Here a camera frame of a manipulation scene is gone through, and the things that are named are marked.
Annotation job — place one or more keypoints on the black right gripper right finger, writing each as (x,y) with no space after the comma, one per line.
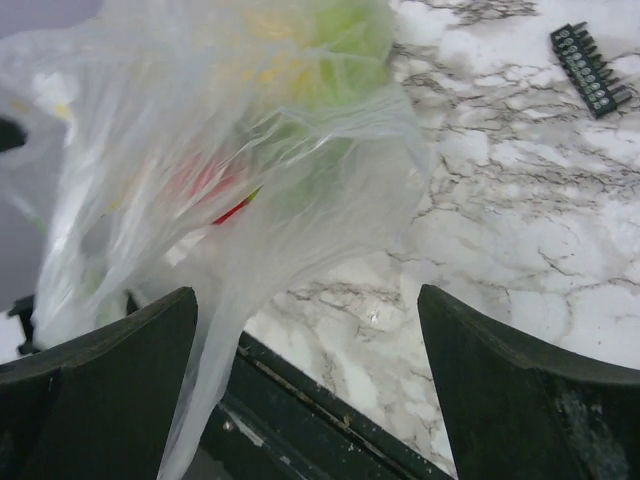
(517,407)

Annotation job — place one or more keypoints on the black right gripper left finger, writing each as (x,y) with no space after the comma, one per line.
(101,405)

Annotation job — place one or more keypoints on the clear plastic bag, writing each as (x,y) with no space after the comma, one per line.
(235,147)

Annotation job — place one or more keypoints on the green fake fruit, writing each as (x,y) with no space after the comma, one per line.
(342,60)

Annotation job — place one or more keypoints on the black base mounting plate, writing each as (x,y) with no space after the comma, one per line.
(275,423)

